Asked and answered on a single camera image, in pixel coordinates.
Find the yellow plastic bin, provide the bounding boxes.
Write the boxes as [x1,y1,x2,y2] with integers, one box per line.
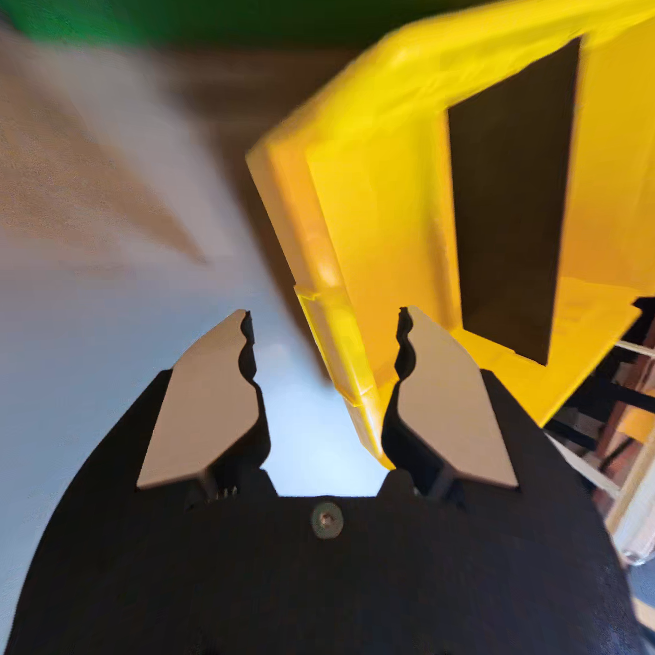
[246,0,655,470]

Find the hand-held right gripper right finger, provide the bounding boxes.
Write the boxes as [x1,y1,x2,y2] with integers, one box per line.
[383,306,519,489]

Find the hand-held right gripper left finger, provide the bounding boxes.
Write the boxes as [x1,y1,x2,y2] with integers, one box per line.
[136,309,271,489]

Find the green plastic bin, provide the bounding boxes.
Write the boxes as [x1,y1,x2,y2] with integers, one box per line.
[8,0,369,49]

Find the black bin divider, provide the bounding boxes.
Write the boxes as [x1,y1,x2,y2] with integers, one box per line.
[448,36,584,366]

